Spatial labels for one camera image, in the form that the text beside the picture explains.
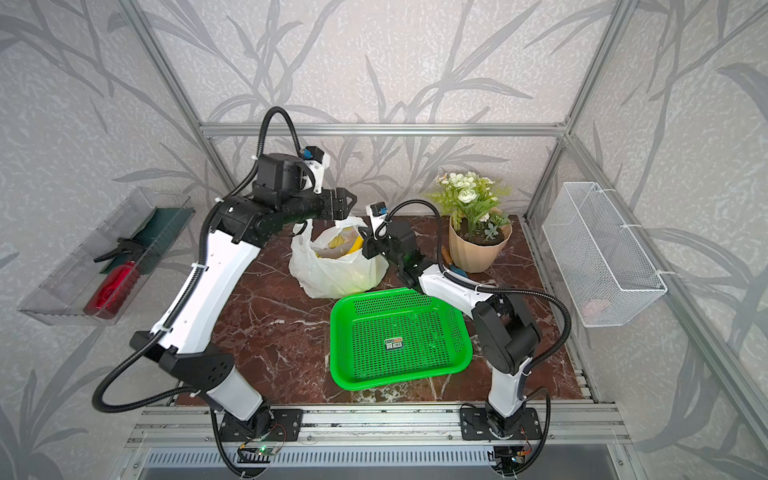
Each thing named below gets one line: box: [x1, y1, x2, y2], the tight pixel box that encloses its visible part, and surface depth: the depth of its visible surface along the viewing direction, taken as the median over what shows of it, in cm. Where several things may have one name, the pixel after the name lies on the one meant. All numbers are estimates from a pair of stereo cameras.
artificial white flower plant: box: [424, 171, 512, 244], surface depth 89 cm
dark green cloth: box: [100, 207, 195, 275], surface depth 68 cm
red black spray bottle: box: [83, 238, 146, 319], surface depth 61 cm
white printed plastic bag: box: [288, 216, 390, 299], surface depth 88 cm
